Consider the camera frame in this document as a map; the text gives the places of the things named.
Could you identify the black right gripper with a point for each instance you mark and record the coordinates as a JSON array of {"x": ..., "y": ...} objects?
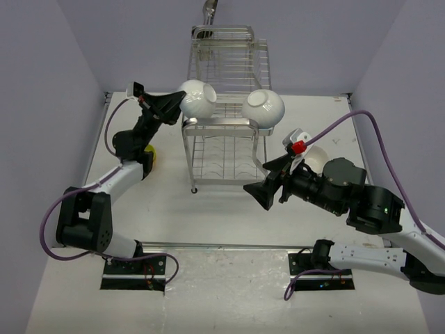
[{"x": 263, "y": 191}]

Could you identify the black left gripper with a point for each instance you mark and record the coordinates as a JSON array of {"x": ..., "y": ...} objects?
[{"x": 168, "y": 104}]

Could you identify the large white bowl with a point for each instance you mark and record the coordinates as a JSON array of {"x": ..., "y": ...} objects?
[
  {"x": 200, "y": 99},
  {"x": 265, "y": 107}
]

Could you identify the green bowl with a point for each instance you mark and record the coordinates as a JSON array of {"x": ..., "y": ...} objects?
[{"x": 150, "y": 149}]

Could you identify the small white bowl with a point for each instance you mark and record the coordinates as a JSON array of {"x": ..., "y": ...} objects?
[{"x": 316, "y": 158}]

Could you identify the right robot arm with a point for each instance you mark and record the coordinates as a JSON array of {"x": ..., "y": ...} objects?
[{"x": 341, "y": 189}]

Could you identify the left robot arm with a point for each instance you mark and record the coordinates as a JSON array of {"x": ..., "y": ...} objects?
[{"x": 85, "y": 220}]

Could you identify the stainless steel dish rack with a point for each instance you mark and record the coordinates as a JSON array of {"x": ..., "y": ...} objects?
[{"x": 226, "y": 149}]

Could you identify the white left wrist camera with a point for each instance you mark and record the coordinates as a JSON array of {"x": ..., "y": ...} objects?
[{"x": 134, "y": 90}]

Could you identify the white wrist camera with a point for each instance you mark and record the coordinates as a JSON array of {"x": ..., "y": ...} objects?
[
  {"x": 134, "y": 90},
  {"x": 295, "y": 145}
]

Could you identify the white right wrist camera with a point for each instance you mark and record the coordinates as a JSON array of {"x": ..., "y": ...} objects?
[{"x": 295, "y": 145}]

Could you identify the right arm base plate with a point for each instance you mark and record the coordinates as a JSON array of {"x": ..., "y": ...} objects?
[{"x": 300, "y": 261}]

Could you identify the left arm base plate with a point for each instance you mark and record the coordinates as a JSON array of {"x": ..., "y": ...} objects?
[{"x": 146, "y": 275}]

